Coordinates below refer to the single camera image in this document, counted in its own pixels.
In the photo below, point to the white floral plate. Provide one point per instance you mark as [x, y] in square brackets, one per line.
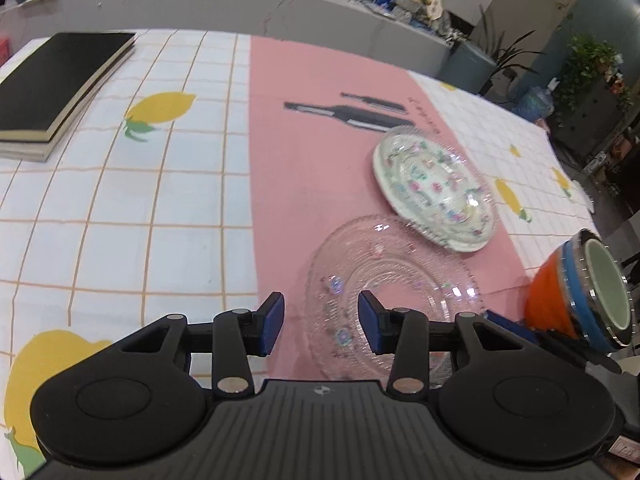
[430, 185]

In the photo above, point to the pink mat with bottle print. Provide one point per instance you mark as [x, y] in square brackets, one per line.
[290, 185]

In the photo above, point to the round paper fan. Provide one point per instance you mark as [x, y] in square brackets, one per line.
[434, 7]

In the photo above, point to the pink plastic basket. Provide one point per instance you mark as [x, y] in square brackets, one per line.
[4, 50]

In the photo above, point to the marble television cabinet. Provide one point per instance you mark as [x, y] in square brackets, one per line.
[300, 15]

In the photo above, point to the dark shelf unit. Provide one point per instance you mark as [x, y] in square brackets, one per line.
[600, 130]

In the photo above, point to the orange bowl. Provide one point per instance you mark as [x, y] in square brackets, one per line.
[545, 295]

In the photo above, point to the teddy bear in basket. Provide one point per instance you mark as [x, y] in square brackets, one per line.
[409, 5]

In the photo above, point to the leafy green plant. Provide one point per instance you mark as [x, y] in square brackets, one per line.
[592, 67]

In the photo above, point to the blue bowl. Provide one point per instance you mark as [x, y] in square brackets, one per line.
[582, 320]

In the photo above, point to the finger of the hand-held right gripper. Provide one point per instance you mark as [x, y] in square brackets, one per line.
[505, 321]

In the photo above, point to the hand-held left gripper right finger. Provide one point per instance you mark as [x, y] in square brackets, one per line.
[370, 322]

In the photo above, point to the blue water jug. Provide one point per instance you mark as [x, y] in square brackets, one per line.
[535, 102]

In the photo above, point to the green ceramic bowl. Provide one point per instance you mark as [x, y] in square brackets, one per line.
[607, 285]

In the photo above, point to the black notebook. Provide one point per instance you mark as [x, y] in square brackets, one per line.
[55, 80]

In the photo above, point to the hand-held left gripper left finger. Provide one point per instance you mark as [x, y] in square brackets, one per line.
[272, 322]

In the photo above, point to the clear glass plate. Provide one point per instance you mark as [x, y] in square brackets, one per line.
[400, 265]

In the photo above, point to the potted long leaf plant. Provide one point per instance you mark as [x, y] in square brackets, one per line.
[500, 55]

